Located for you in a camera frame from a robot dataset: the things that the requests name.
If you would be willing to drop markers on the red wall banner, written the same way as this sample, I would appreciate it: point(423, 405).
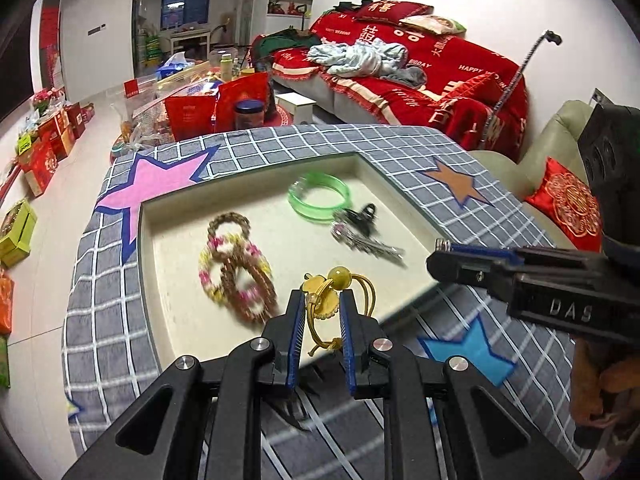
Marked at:
point(52, 45)

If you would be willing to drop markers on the black claw clip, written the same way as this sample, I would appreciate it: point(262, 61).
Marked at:
point(295, 410)

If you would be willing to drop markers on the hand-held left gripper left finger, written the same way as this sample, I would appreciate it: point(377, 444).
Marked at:
point(296, 340)

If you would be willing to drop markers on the clear plastic bags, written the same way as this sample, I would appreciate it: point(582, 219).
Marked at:
point(140, 120)

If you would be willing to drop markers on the orange gift box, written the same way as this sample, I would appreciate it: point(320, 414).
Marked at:
point(5, 300)

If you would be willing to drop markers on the white step stool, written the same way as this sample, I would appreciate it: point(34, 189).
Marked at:
point(295, 105)

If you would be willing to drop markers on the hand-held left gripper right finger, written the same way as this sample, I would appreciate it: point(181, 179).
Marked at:
point(347, 342)

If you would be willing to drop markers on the large red gift box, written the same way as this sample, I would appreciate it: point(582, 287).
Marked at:
point(39, 167)

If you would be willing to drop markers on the black hair clip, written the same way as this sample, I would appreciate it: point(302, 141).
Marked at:
point(367, 212)

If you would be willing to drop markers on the grey grid cloth with stars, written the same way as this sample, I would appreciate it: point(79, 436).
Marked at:
point(100, 310)

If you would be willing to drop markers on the pink flower bouquet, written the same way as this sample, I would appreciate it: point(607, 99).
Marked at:
point(47, 97)

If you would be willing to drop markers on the green capped bottle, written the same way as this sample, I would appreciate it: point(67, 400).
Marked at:
point(227, 67)

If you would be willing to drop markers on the red embroidered cushion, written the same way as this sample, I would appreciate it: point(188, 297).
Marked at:
point(567, 200)

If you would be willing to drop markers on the beige armchair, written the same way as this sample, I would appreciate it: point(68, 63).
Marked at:
point(555, 135)

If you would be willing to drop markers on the black curved television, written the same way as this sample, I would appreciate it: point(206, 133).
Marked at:
point(12, 70)

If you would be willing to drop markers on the green translucent bangle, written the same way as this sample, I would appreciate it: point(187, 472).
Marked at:
point(315, 212)

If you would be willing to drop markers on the green bag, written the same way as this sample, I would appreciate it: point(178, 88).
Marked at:
point(4, 360)

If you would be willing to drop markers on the blue tissue box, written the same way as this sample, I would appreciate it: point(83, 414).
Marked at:
point(175, 62)

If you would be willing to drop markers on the wall alcove shelf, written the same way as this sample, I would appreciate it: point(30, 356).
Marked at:
point(290, 5)

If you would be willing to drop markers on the round red patterned rug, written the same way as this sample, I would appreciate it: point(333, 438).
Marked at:
point(277, 117)

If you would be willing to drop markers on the small red gift bag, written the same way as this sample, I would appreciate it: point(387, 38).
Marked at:
point(192, 117)

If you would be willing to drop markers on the red pillow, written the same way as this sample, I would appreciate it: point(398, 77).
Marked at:
point(392, 10)

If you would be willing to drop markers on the person's right hand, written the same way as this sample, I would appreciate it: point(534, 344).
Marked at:
point(595, 385)

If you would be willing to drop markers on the large red gift bag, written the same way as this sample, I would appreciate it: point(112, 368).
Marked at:
point(245, 91)

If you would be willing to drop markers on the grey blue cloth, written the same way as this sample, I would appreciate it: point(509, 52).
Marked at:
point(405, 76)

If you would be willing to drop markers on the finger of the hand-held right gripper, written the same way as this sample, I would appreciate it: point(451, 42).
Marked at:
point(485, 253)
point(470, 272)

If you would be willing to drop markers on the red sofa cover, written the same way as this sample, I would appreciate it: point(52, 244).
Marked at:
point(450, 85)

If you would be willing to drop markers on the blue lid jar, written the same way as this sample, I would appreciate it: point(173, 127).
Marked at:
point(249, 116)

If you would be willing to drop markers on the window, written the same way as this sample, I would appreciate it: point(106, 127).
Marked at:
point(185, 5)

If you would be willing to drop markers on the beige green pillow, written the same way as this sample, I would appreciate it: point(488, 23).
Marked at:
point(435, 24)

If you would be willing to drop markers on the small red sign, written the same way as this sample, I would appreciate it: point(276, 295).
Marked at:
point(132, 87)

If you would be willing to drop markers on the beige tray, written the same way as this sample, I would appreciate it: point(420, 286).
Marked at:
point(290, 250)

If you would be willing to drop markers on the pile of light blue clothes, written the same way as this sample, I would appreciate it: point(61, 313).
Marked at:
point(355, 57)

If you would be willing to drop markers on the green gift box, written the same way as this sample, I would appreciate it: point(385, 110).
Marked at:
point(17, 232)

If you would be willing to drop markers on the dark green cloth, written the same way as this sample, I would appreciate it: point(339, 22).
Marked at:
point(280, 42)

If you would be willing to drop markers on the stack of red gift boxes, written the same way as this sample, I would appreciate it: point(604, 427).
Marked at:
point(67, 127)

